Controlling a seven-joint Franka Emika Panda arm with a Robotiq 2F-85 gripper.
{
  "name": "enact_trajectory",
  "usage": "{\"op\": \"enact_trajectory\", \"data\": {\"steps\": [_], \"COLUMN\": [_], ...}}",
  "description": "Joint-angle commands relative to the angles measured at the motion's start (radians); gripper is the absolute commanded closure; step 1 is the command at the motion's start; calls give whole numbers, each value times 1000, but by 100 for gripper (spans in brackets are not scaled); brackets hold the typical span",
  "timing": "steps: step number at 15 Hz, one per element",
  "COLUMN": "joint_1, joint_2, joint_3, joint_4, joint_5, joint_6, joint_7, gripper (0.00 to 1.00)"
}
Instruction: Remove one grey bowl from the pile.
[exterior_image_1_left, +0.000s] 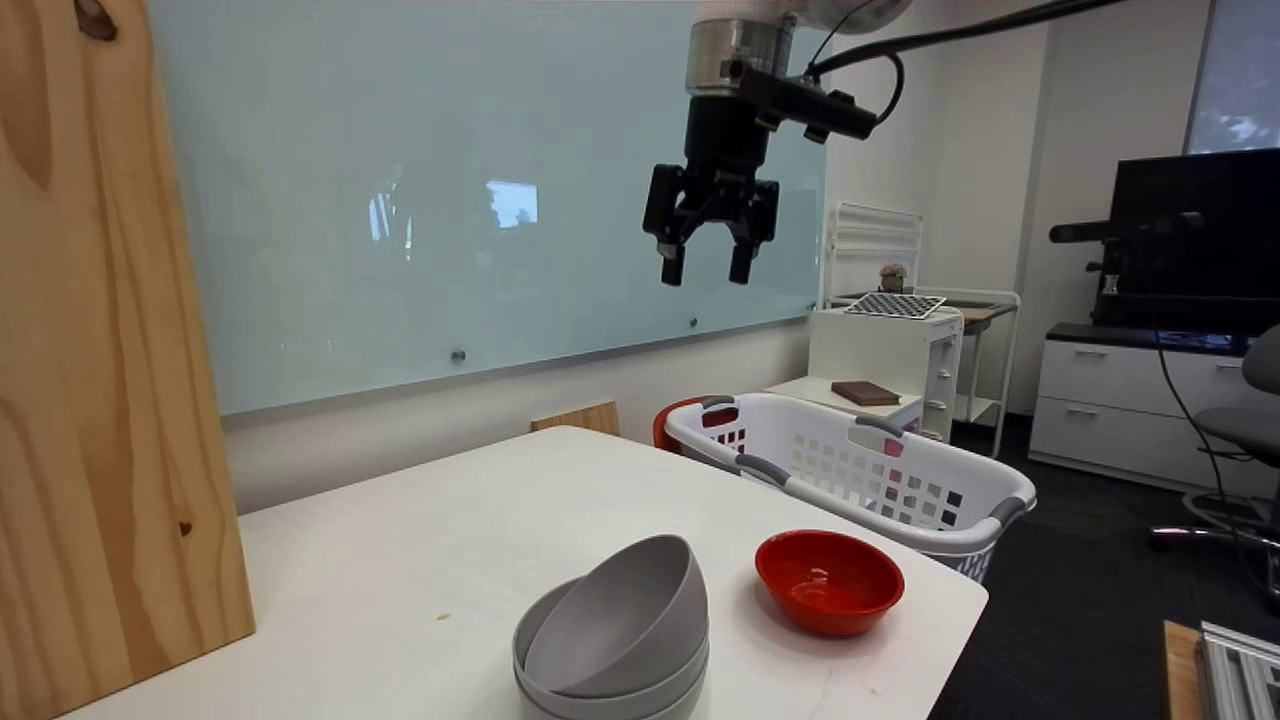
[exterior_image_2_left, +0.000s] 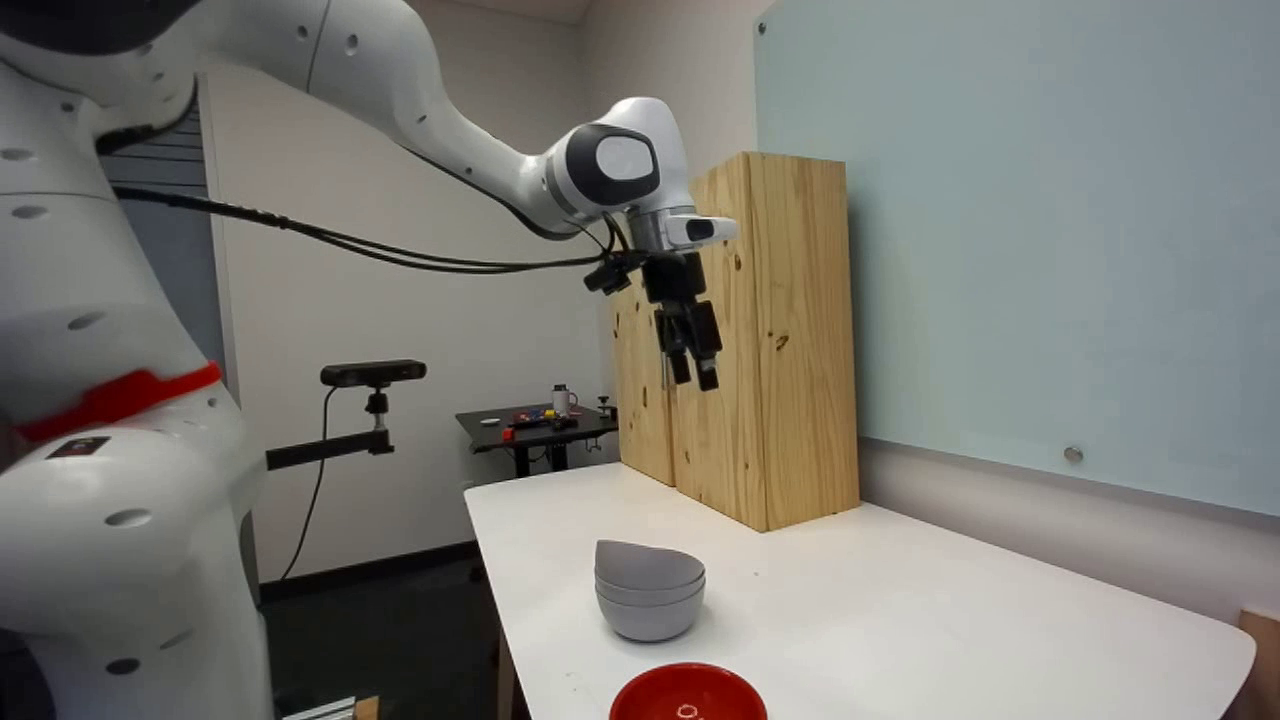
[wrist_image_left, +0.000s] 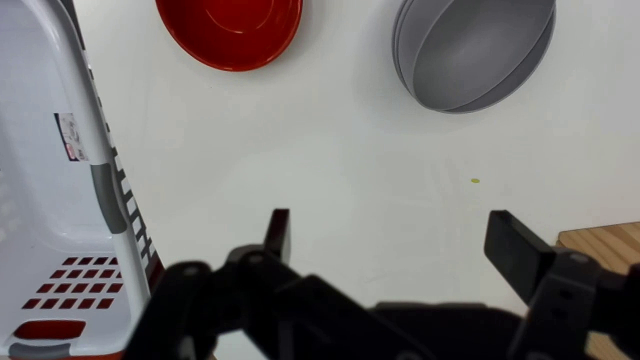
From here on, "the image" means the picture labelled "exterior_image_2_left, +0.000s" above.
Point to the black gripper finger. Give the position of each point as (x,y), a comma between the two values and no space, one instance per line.
(705,344)
(675,344)

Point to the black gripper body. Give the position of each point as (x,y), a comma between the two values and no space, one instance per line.
(675,283)

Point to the grey bowl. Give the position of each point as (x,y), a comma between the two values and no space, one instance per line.
(646,567)
(650,632)
(650,611)

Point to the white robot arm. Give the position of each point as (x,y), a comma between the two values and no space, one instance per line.
(133,535)

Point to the red bowl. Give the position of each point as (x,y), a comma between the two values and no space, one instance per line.
(686,701)

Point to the wooden board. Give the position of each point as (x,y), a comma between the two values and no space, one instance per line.
(775,344)

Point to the small bottle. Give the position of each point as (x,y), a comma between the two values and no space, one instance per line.
(561,398)

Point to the black side table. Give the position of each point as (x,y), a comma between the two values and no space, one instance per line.
(534,428)

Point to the glass whiteboard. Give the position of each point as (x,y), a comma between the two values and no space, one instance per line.
(1043,225)

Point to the black stereo camera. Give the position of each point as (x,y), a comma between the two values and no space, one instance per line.
(374,375)

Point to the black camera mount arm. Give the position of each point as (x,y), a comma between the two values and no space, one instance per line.
(335,444)

